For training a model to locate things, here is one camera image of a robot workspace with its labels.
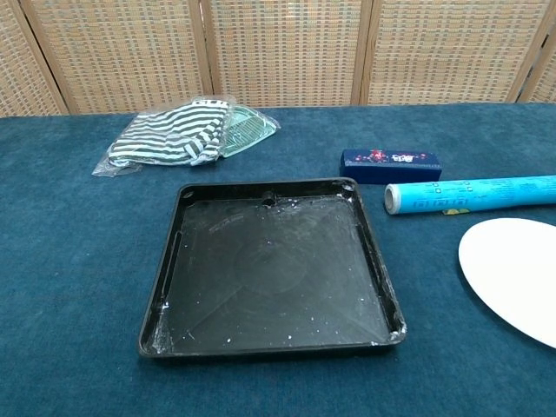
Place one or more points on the green clear plastic package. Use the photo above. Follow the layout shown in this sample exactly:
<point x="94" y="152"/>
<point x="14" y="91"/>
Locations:
<point x="249" y="130"/>

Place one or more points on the black square plastic tray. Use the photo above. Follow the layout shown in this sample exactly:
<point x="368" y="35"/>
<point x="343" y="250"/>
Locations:
<point x="278" y="269"/>

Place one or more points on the striped garment in clear bag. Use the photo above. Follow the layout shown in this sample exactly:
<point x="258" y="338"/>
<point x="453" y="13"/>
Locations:
<point x="169" y="134"/>

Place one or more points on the dark blue printed box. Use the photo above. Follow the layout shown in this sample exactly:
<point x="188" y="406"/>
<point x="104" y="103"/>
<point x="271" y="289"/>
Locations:
<point x="391" y="167"/>

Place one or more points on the woven rattan folding screen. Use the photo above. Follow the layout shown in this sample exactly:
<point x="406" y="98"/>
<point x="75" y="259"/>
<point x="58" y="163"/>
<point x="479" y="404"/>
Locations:
<point x="282" y="43"/>

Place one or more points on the blue felt table cover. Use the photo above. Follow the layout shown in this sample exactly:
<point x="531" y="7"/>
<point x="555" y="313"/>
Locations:
<point x="65" y="260"/>

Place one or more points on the white round plate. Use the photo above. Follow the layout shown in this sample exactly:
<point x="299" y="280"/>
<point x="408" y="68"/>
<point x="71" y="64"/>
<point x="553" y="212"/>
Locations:
<point x="512" y="273"/>

